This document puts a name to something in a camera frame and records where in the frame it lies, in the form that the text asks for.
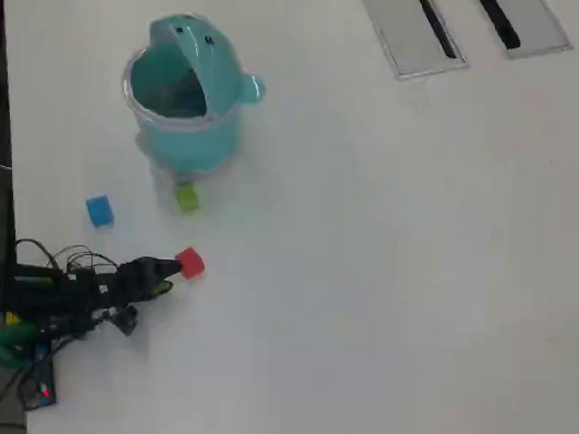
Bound green table clamp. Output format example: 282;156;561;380
0;323;38;369

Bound green lego block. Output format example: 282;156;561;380
173;182;201;214

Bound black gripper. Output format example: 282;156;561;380
103;255;183;314

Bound grey table cable hatch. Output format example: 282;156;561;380
354;0;472;84
471;0;577;63

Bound thin black robot cables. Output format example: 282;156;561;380
15;237;121;274

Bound teal whale-shaped trash bin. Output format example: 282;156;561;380
116;11;272;179

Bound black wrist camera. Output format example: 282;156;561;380
112;303;139;337

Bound red lego block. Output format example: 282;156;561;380
173;245;207;282

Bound black controller board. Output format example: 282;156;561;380
18;358;60;413

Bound blue lego block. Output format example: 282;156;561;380
84;194;116;229

